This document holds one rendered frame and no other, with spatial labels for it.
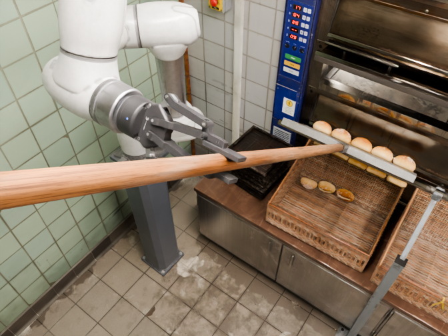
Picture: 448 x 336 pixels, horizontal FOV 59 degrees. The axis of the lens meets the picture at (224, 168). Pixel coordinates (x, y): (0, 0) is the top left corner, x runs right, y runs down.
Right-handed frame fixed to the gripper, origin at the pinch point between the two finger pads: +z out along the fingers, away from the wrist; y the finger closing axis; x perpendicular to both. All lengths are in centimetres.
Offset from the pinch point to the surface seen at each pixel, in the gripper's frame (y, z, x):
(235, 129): 27, -80, -179
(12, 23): 3, -122, -43
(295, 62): -24, -45, -138
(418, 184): 3, 30, -116
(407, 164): 0, 23, -139
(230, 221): 71, -47, -146
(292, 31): -37, -49, -129
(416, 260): 43, 48, -159
